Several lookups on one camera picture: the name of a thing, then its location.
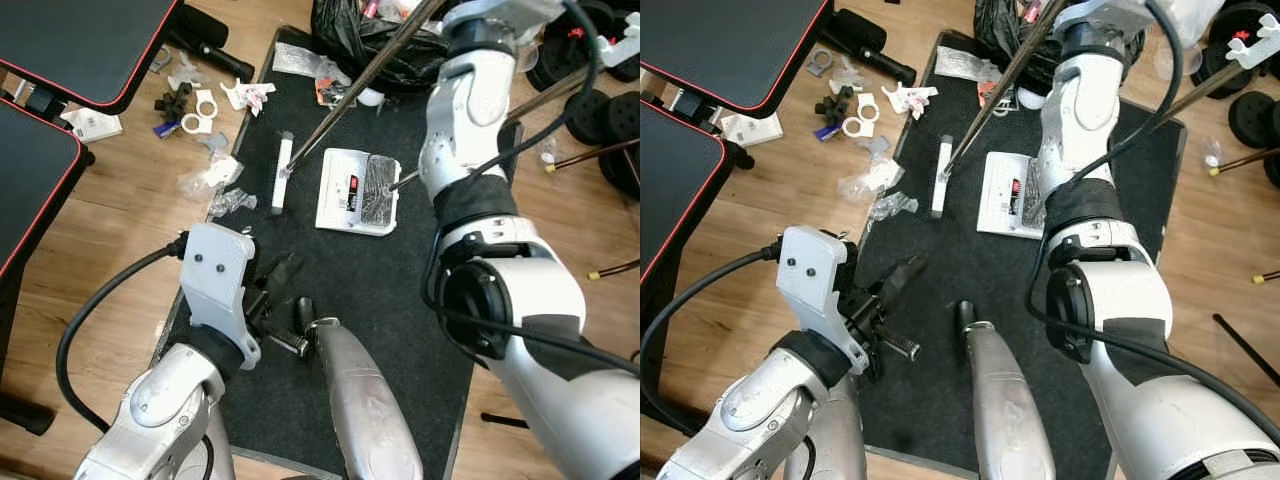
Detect black floor mat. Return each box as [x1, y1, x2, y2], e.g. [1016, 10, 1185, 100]
[150, 25, 523, 480]
[850, 28, 1189, 480]

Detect small clear plastic bag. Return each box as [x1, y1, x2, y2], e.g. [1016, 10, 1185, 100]
[868, 192, 921, 223]
[208, 188, 259, 219]

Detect large clear plastic bag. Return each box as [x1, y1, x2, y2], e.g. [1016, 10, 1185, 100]
[178, 155, 244, 198]
[838, 158, 906, 201]

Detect white digital scale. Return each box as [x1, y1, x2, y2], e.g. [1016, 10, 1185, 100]
[315, 148, 403, 238]
[977, 150, 1048, 241]

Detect crumpled silver foil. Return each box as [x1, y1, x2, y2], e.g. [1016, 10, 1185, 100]
[1018, 160, 1046, 226]
[358, 155, 399, 223]

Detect silver robot right leg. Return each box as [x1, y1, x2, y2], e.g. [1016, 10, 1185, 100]
[293, 297, 424, 480]
[953, 300, 1058, 480]

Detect white wrapper with red print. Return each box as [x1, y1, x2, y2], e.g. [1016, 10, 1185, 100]
[882, 83, 941, 113]
[220, 80, 277, 113]

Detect white booklet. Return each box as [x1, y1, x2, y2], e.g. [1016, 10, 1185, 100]
[722, 110, 784, 149]
[60, 105, 124, 143]

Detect flat clear plastic package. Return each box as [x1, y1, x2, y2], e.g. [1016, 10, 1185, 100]
[935, 45, 1001, 83]
[272, 42, 351, 83]

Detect black foam bench roller bar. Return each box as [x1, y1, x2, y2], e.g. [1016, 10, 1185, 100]
[175, 3, 257, 83]
[833, 8, 918, 86]

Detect black garbage bag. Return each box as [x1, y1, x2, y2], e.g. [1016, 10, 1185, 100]
[310, 0, 451, 98]
[975, 0, 1066, 76]

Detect short black bench pad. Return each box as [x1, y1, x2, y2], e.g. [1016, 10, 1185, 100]
[640, 0, 833, 119]
[0, 0, 184, 117]

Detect long bronze metal pole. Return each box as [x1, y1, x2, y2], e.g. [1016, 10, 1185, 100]
[383, 70, 593, 193]
[1148, 60, 1246, 129]

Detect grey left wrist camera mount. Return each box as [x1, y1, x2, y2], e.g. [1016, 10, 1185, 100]
[180, 222, 263, 371]
[777, 226, 869, 373]

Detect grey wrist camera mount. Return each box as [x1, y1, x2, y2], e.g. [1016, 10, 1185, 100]
[777, 226, 869, 373]
[442, 0, 567, 33]
[180, 222, 263, 371]
[1055, 0, 1151, 36]

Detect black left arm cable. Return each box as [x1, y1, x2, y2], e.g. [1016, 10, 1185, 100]
[640, 238, 786, 436]
[55, 232, 191, 436]

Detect small black bracket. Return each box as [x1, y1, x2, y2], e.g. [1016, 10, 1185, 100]
[155, 82, 198, 119]
[815, 88, 853, 126]

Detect black bench frame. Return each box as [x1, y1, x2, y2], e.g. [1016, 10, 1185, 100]
[640, 300, 691, 431]
[0, 280, 58, 437]

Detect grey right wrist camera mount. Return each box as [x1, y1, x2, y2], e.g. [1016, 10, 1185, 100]
[1055, 0, 1151, 36]
[442, 0, 567, 33]

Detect white plastic bracket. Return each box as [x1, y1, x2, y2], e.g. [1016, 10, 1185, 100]
[1228, 15, 1280, 69]
[598, 12, 641, 69]

